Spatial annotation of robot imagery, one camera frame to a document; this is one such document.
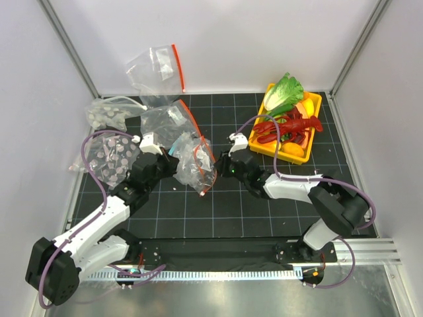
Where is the bag of white discs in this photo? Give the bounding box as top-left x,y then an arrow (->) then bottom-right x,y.
85,96 -> 149,132

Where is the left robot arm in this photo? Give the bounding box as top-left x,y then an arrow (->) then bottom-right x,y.
25,152 -> 180,309

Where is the aluminium front rail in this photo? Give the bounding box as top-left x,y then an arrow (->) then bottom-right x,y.
41,238 -> 403,281

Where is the aluminium post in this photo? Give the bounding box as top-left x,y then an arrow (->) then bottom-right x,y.
329,0 -> 392,98
37,0 -> 100,98

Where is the black mounting plate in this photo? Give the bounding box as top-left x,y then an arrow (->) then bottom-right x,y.
140,237 -> 338,271

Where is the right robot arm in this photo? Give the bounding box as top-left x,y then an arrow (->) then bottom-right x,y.
214,150 -> 375,262

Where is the toy green lettuce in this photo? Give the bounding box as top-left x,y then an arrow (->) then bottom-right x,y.
263,72 -> 304,111

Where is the toy yellow lemon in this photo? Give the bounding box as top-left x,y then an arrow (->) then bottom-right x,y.
301,98 -> 315,117

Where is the clear bag blue zipper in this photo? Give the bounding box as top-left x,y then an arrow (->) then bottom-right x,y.
168,135 -> 184,156

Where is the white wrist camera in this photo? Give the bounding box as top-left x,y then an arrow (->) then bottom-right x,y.
229,133 -> 249,156
139,132 -> 162,155

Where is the right aluminium post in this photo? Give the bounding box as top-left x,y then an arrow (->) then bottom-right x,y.
329,0 -> 392,98

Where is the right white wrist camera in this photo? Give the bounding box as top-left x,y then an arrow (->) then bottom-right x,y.
229,133 -> 249,156

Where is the clear bag orange zipper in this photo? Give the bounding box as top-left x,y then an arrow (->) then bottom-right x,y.
173,133 -> 217,197
140,100 -> 202,149
126,44 -> 186,97

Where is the left aluminium post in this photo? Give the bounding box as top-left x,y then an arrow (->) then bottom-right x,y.
37,0 -> 100,98

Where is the purple cable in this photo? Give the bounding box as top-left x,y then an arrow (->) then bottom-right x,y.
236,114 -> 377,288
38,130 -> 166,310

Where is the toy red lobster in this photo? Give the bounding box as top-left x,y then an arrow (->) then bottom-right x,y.
249,116 -> 323,144

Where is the bag of pink discs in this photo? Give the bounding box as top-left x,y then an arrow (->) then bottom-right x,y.
69,130 -> 140,188

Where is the upright clear bag orange zipper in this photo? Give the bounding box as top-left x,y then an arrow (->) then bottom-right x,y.
126,44 -> 186,97

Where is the yellow plastic tray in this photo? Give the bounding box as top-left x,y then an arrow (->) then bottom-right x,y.
249,73 -> 323,165

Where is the toy pink sausage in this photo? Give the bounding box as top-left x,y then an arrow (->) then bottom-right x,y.
295,102 -> 309,119

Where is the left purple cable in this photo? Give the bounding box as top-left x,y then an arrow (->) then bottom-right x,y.
38,130 -> 166,310

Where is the toy green pepper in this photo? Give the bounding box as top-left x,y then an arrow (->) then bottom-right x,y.
264,104 -> 295,121

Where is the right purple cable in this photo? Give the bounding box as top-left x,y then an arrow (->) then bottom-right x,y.
236,114 -> 377,288

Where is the black grid mat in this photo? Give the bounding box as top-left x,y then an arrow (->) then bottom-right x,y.
120,93 -> 352,238

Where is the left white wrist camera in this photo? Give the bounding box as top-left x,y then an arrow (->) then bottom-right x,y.
139,132 -> 162,155

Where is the toy orange fruit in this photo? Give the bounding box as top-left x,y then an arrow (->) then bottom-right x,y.
282,142 -> 304,157

